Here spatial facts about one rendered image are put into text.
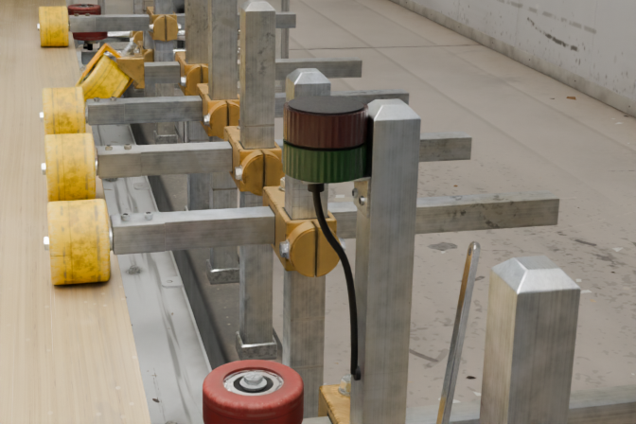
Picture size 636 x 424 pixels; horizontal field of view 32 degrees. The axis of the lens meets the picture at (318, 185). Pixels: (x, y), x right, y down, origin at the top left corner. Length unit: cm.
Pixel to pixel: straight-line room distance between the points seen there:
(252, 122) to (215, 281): 38
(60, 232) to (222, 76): 53
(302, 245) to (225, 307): 51
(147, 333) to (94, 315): 62
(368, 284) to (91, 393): 24
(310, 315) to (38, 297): 26
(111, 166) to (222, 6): 31
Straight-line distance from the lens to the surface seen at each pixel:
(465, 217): 115
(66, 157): 129
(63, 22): 227
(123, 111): 155
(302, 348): 110
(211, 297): 156
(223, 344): 143
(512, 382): 58
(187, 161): 132
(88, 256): 105
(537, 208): 118
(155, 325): 167
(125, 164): 131
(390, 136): 78
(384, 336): 83
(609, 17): 601
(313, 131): 75
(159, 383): 151
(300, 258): 104
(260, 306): 135
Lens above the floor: 132
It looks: 18 degrees down
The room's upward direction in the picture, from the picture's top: 1 degrees clockwise
